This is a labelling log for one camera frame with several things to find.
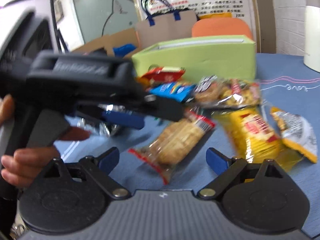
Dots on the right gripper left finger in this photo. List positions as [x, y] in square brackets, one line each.
[98, 170]

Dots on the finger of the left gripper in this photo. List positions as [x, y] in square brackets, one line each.
[124, 119]

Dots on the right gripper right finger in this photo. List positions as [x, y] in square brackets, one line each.
[228, 172]

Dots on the person left hand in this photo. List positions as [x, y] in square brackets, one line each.
[21, 169]

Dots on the large silver snack bag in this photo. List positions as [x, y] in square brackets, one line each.
[102, 128]

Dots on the clear cracker packet red ends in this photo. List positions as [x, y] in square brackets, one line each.
[174, 144]

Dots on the yellow chip packet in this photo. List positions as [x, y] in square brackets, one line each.
[254, 140]

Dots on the red snack bag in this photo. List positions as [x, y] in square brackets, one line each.
[157, 75]

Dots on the blue cookie packet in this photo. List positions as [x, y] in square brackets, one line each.
[178, 90]

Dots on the blue object in box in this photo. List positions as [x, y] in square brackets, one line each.
[123, 50]

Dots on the small silver yellow packet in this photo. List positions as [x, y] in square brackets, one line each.
[296, 133]

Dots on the round biscuit packet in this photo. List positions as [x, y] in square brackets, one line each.
[216, 92]

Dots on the brown cardboard box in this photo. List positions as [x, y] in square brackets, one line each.
[108, 42]

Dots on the blue striped tablecloth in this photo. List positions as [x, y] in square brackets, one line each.
[285, 83]

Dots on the green cardboard box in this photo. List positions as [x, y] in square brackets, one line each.
[226, 56]

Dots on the orange chair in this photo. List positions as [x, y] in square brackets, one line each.
[220, 27]

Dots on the cream thermos jug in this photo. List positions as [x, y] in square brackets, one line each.
[312, 35]

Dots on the brown paper bag blue handles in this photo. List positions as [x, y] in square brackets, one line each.
[158, 27]

